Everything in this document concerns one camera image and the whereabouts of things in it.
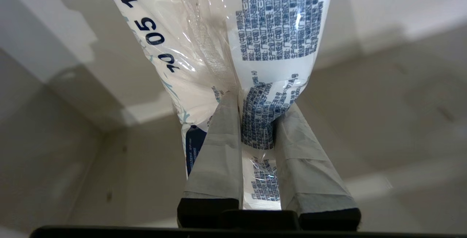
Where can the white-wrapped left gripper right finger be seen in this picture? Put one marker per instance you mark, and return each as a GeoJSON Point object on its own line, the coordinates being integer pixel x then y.
{"type": "Point", "coordinates": [310, 172]}

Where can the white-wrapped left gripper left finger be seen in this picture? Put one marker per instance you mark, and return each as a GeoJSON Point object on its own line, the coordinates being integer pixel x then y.
{"type": "Point", "coordinates": [215, 165]}

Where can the glossy white drawer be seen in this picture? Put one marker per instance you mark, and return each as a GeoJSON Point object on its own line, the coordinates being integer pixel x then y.
{"type": "Point", "coordinates": [401, 121]}

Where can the white tissue pack blue print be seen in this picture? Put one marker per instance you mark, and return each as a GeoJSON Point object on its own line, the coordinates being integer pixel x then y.
{"type": "Point", "coordinates": [262, 66]}

